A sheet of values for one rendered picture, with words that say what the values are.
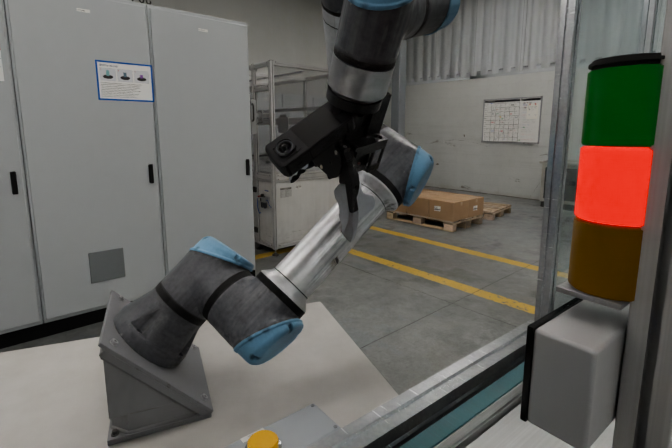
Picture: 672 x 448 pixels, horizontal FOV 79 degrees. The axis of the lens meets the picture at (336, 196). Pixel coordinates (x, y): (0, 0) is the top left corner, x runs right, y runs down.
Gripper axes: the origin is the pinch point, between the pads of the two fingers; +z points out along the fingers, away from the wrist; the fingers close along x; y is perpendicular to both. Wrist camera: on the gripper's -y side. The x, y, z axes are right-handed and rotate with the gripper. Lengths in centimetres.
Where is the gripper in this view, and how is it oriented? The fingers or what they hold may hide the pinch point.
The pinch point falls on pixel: (315, 212)
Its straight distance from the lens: 62.3
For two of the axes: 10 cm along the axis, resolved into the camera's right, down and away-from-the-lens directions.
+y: 7.5, -2.9, 5.9
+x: -6.3, -5.9, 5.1
